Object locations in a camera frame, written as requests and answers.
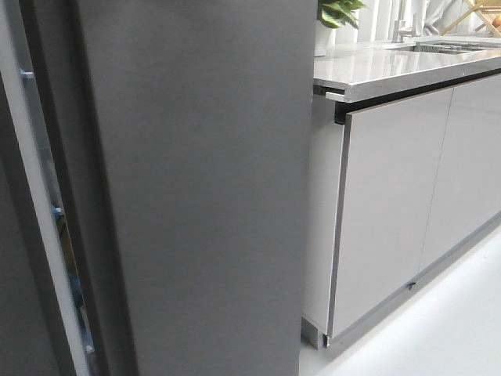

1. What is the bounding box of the brown cardboard box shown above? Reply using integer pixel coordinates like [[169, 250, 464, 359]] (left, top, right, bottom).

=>
[[56, 215, 78, 277]]

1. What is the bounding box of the dark grey fridge door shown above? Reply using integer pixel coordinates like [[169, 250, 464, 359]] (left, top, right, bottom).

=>
[[19, 1, 317, 375], [1, 93, 72, 375]]

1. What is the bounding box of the grey kitchen counter cabinet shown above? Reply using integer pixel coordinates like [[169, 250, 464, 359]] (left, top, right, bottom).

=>
[[301, 35, 500, 349]]

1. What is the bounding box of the wooden dish rack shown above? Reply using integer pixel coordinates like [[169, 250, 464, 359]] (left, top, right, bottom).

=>
[[439, 0, 500, 38]]

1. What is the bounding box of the green potted plant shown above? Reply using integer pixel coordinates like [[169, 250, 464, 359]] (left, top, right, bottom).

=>
[[314, 0, 366, 57]]

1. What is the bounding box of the steel kitchen sink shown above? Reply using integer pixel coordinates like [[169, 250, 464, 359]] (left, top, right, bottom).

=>
[[391, 40, 500, 55]]

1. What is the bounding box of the white fridge interior body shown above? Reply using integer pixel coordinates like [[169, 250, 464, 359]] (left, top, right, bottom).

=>
[[1, 1, 91, 375]]

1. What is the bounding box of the steel sink faucet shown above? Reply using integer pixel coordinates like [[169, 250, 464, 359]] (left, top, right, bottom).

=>
[[391, 0, 418, 43]]

